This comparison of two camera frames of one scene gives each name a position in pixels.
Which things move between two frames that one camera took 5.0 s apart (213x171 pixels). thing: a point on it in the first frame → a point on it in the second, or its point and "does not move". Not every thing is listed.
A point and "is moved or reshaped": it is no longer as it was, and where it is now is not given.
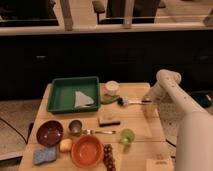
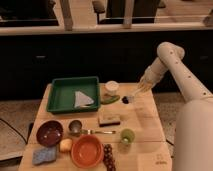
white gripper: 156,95 → 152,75
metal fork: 91,132 does not move
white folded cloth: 81,100 does not move
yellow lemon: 66,145 does not move
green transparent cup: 127,136 does not move
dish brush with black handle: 123,101 is moved or reshaped
